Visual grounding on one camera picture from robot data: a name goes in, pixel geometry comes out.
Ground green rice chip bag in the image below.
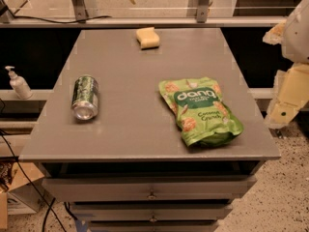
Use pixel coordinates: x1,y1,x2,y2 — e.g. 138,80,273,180
158,77,243,148

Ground green soda can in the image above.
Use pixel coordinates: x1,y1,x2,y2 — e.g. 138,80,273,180
71,75,98,121

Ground cardboard box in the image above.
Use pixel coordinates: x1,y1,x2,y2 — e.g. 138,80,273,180
0,162,45,229

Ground metal frame bracket left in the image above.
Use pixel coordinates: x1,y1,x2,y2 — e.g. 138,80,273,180
71,0,88,20

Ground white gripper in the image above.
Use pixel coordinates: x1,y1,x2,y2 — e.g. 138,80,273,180
263,0,309,129

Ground black cable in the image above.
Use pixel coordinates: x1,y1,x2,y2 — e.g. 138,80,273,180
0,98,70,232

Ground white pump bottle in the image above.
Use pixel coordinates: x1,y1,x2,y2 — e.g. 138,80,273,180
5,66,32,100

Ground grey drawer cabinet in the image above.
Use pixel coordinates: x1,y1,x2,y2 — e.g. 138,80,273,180
20,28,280,232

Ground yellow sponge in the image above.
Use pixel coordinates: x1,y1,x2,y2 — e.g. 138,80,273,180
136,27,160,49

